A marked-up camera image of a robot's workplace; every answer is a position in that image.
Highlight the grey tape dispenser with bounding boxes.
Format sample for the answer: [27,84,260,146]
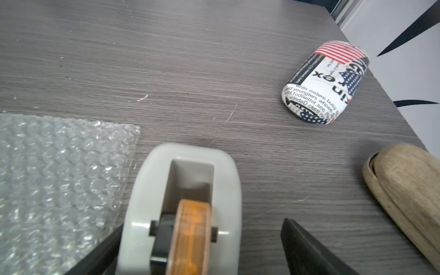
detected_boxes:
[115,142,243,275]

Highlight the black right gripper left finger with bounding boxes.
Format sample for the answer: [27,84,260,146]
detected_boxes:
[65,225,123,275]

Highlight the clear bubble wrap sheet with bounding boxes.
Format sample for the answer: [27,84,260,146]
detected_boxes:
[1,113,140,275]

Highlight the tan wooden vase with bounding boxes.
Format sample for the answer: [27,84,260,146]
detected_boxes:
[362,143,440,269]

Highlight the orange tape roll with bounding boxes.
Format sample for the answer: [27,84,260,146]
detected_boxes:
[166,199,212,275]

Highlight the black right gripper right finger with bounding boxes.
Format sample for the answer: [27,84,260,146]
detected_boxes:
[281,218,358,275]

